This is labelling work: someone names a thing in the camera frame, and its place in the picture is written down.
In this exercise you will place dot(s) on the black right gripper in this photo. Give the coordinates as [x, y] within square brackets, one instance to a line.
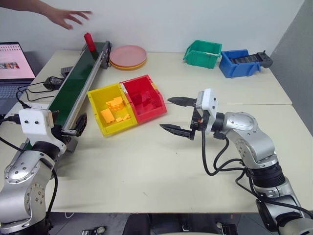
[198, 120]

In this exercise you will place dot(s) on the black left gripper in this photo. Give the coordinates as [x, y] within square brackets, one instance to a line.
[60, 134]

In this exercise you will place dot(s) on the red toy block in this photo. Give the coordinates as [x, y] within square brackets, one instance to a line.
[138, 100]
[149, 99]
[89, 41]

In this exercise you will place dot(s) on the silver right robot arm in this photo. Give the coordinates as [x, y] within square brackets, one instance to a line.
[254, 147]

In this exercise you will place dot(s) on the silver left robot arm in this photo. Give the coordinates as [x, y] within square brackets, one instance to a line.
[22, 186]

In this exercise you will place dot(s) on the person's bare forearm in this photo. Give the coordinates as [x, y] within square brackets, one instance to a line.
[27, 5]

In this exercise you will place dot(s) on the green conveyor belt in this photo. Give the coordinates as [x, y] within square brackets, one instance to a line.
[73, 80]

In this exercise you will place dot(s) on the person's bare hand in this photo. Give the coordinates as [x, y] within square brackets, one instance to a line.
[61, 17]

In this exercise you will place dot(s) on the white power strip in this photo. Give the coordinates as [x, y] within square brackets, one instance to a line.
[36, 105]

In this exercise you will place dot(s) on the red plastic bin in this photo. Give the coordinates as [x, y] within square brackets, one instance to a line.
[151, 113]

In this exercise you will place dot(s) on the black power adapter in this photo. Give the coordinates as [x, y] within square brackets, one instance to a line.
[52, 82]

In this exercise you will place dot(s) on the yellow plastic bin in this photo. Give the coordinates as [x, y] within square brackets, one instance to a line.
[96, 107]

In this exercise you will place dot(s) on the dark grey small box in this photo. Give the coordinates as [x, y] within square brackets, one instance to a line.
[66, 71]

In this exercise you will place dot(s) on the yellow rectangular block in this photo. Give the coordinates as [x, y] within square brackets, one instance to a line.
[108, 116]

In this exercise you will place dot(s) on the small yellow block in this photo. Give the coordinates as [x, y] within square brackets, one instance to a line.
[126, 117]
[119, 119]

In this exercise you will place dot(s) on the green plastic bin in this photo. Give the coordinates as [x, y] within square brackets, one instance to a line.
[200, 61]

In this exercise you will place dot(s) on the large yellow stacked block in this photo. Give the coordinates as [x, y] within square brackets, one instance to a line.
[116, 104]

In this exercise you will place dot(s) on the open laptop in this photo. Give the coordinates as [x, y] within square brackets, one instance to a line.
[13, 63]

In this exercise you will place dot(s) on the orange plate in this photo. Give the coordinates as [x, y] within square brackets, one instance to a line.
[127, 68]

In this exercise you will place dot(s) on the blue plastic bin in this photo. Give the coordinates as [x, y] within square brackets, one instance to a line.
[238, 69]

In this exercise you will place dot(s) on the pink plate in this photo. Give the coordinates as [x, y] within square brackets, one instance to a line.
[127, 54]

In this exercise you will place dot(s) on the black handheld controller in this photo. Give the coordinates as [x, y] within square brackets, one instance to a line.
[265, 60]

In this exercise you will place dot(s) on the black box under table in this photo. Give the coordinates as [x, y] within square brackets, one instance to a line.
[227, 228]

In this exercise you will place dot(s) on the small silver black object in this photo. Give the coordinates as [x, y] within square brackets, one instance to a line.
[94, 230]

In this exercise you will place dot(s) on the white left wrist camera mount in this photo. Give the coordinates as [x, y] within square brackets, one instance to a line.
[33, 122]

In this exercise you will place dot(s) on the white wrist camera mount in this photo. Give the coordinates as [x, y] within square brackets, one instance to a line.
[33, 122]
[207, 101]

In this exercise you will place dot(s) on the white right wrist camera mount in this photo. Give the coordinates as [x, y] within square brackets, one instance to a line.
[207, 101]

